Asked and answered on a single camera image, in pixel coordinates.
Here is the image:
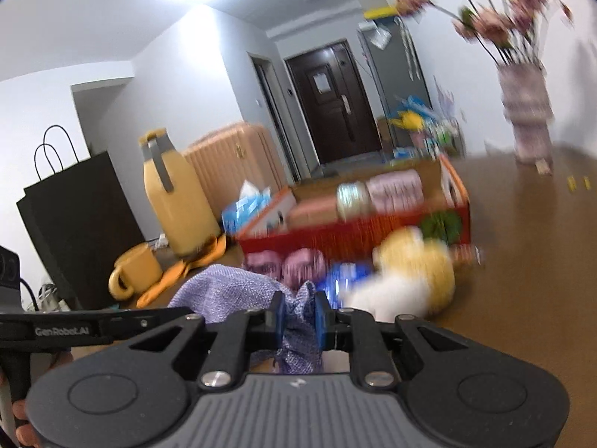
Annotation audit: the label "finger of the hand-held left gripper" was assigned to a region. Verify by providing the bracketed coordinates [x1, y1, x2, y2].
[109, 307, 194, 342]

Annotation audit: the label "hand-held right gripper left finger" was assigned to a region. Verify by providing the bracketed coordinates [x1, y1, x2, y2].
[126, 290, 287, 391]

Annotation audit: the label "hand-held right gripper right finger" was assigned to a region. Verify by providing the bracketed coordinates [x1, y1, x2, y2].
[315, 292, 469, 390]

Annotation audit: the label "blue fluffy scrunchie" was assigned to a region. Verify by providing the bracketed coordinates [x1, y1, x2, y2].
[322, 264, 374, 309]

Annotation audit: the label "purple cloth pouch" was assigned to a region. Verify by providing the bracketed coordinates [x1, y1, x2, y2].
[168, 264, 327, 374]

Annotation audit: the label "red cardboard box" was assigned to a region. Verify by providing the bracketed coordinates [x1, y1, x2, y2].
[235, 154, 471, 271]

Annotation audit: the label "white and yellow plush toy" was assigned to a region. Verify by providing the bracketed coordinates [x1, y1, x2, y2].
[338, 226, 455, 323]

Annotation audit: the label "pink and cream sponge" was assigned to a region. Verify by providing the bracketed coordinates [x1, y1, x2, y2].
[287, 196, 339, 229]

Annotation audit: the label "clear iridescent ball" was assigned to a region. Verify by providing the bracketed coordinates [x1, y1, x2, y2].
[336, 182, 371, 220]

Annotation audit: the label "small clear snack packet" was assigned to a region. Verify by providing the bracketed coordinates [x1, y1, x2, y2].
[450, 245, 486, 267]

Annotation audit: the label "person's left hand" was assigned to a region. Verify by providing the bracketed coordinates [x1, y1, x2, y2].
[12, 350, 75, 447]

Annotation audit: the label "yellow mug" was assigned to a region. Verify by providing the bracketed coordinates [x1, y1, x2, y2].
[108, 243, 164, 300]

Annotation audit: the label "black paper bag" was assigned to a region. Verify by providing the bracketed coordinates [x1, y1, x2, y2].
[16, 124, 145, 311]

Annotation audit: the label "blue tissue pack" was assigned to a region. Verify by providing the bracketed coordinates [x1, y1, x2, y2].
[221, 181, 272, 235]

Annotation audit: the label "yellow thermos jug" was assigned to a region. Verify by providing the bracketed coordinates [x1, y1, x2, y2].
[139, 128, 221, 257]

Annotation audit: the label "pink suitcase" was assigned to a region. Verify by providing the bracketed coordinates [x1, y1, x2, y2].
[182, 121, 287, 208]

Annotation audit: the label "dark brown entrance door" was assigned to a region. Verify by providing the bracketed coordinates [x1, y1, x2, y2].
[284, 41, 383, 165]

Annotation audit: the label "yellow watering can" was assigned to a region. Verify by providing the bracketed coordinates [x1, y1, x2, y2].
[392, 111, 425, 131]

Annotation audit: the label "blue packages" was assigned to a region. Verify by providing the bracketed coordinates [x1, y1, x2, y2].
[396, 96, 437, 119]

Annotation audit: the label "grey refrigerator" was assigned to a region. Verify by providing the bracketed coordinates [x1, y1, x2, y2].
[358, 19, 432, 117]

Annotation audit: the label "pink textured vase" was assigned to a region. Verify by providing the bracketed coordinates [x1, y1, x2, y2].
[497, 60, 555, 165]

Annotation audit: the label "dried pink roses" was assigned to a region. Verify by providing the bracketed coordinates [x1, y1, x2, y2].
[394, 0, 574, 66]

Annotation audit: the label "orange leather strap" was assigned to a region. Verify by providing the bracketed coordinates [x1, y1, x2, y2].
[136, 233, 227, 309]

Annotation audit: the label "dark side door frame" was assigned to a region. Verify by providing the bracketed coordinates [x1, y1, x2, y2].
[249, 53, 299, 183]

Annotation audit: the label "wire cart with bottles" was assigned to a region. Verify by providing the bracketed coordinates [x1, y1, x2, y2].
[410, 119, 467, 159]

